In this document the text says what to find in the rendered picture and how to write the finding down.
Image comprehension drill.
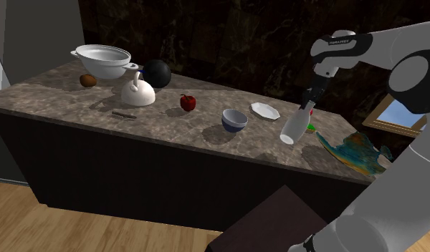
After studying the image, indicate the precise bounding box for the red bell pepper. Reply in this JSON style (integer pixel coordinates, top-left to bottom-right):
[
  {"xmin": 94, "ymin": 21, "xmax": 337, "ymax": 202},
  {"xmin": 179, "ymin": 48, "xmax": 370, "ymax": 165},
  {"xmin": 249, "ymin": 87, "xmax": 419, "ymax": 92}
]
[{"xmin": 180, "ymin": 93, "xmax": 197, "ymax": 112}]

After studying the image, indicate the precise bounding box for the white plate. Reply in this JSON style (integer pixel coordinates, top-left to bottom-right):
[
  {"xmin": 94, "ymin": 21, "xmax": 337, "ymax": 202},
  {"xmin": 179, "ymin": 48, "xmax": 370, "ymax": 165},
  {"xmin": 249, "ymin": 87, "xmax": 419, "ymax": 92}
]
[{"xmin": 250, "ymin": 102, "xmax": 282, "ymax": 121}]

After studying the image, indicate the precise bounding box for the white bottle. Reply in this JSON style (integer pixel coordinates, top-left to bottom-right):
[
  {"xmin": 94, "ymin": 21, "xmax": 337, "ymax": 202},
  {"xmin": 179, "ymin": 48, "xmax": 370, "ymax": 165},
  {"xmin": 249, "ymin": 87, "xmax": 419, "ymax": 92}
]
[{"xmin": 279, "ymin": 100, "xmax": 317, "ymax": 146}]

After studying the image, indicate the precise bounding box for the red and green small object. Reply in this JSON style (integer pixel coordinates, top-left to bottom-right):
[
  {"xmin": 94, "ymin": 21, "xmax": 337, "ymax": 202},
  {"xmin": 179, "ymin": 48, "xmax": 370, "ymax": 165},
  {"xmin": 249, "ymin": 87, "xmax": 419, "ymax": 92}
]
[{"xmin": 306, "ymin": 107, "xmax": 317, "ymax": 133}]

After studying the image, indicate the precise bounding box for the white kettle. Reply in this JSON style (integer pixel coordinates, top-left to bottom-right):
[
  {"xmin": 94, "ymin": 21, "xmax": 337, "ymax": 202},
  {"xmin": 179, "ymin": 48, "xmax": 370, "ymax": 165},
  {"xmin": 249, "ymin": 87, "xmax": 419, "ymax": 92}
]
[{"xmin": 120, "ymin": 70, "xmax": 156, "ymax": 107}]

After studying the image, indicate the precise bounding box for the window with wooden frame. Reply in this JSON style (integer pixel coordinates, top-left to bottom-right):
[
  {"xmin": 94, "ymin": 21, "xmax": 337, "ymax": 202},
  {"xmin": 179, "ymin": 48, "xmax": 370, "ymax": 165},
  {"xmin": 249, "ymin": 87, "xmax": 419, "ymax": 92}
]
[{"xmin": 362, "ymin": 93, "xmax": 428, "ymax": 137}]

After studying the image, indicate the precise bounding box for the teal and orange wavy dish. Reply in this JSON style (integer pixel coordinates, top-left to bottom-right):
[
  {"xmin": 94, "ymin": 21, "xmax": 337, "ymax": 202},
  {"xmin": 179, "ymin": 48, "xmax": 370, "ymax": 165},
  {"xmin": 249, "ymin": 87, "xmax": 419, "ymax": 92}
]
[{"xmin": 315, "ymin": 131, "xmax": 394, "ymax": 178}]

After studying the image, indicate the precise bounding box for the blue and white bowl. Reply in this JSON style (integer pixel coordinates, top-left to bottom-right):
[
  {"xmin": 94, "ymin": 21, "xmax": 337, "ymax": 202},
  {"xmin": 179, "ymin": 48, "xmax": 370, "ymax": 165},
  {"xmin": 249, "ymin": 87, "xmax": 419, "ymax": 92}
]
[{"xmin": 221, "ymin": 108, "xmax": 249, "ymax": 134}]

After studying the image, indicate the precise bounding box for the brown egg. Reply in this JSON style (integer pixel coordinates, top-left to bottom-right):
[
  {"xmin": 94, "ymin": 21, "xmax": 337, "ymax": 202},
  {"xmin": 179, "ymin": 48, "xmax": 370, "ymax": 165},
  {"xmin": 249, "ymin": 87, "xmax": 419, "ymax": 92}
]
[{"xmin": 79, "ymin": 74, "xmax": 97, "ymax": 88}]

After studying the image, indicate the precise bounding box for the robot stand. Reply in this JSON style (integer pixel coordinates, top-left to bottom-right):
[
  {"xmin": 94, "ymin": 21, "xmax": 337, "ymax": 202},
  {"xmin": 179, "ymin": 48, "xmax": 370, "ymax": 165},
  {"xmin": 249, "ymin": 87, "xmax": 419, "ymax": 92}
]
[{"xmin": 204, "ymin": 184, "xmax": 328, "ymax": 252}]

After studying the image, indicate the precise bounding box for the white pot with handles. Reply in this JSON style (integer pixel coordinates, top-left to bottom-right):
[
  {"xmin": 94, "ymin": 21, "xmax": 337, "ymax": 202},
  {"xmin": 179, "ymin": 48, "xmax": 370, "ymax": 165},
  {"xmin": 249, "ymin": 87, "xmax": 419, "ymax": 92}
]
[{"xmin": 70, "ymin": 44, "xmax": 139, "ymax": 80}]

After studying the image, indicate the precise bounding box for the black sphere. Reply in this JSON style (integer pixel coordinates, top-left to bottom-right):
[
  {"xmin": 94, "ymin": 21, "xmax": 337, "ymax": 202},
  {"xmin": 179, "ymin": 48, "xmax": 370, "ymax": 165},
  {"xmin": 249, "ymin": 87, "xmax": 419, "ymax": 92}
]
[{"xmin": 141, "ymin": 59, "xmax": 173, "ymax": 89}]

